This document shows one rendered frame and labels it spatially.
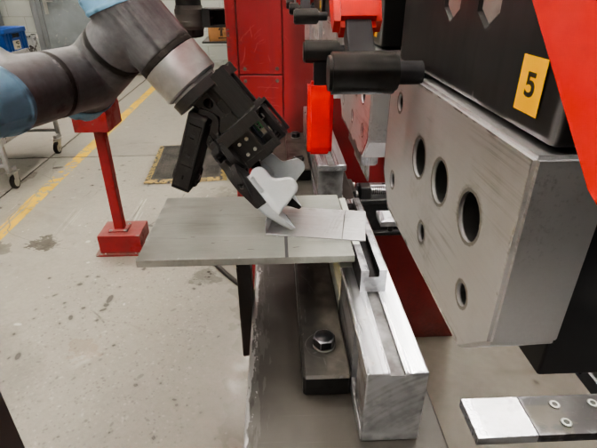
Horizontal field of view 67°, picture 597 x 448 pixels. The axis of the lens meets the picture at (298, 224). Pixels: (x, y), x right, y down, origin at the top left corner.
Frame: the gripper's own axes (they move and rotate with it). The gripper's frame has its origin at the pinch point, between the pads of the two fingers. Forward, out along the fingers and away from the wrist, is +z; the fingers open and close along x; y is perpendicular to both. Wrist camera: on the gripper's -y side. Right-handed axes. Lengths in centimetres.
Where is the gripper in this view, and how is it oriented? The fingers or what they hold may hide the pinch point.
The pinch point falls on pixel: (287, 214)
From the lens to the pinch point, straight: 62.1
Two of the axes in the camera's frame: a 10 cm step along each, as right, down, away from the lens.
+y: 7.6, -5.2, -3.9
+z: 6.4, 7.2, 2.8
